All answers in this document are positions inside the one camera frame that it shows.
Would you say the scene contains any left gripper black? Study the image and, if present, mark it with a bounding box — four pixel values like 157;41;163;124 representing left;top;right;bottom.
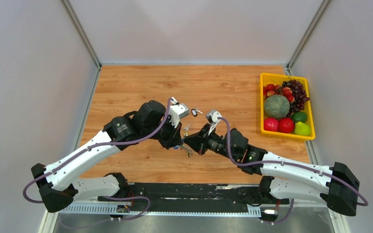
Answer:
143;115;184;150

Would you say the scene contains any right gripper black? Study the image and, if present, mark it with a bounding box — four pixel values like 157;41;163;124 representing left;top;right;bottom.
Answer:
183;123;238;161

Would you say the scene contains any large silver keyring with clips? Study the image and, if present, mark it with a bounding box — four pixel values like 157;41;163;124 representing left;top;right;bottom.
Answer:
179;144;194;157

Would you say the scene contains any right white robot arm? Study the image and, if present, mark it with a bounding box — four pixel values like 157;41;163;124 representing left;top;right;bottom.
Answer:
184;124;360;216

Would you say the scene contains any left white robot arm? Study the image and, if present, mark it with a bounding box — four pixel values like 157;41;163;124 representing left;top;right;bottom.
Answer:
31;98;189;213

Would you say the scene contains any yellow tagged key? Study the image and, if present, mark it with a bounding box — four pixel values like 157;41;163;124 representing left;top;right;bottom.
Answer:
183;124;192;136

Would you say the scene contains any black tagged key loose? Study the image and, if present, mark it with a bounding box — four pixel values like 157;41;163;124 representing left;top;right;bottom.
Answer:
190;108;203;117

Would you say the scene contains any red apple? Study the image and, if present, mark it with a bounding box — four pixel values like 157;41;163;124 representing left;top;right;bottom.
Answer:
278;118;295;133
263;117;279;132

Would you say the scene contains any green melon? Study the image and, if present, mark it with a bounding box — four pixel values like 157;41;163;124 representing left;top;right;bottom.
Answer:
263;95;290;119

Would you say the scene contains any red strawberries pile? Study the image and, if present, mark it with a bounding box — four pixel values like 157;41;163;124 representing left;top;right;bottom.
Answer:
262;83;295;103

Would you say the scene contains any yellow plastic fruit bin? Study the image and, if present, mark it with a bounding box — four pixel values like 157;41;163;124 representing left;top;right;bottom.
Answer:
260;73;316;141

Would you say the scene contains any green avocado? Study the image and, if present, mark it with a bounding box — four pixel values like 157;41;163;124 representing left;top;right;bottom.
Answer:
290;112;308;123

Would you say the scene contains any green pear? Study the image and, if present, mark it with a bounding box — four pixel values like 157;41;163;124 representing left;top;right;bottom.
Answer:
293;121;311;136

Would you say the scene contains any dark grape bunch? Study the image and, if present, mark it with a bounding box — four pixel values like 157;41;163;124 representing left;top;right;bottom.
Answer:
280;79;310;114

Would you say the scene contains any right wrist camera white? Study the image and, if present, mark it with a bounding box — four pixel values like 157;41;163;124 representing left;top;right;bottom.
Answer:
205;109;222;135

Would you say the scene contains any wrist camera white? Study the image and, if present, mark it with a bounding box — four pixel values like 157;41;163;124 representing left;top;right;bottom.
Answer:
169;97;189;128
205;109;222;135

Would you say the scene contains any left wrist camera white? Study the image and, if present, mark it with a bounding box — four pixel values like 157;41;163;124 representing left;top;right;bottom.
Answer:
169;97;189;128

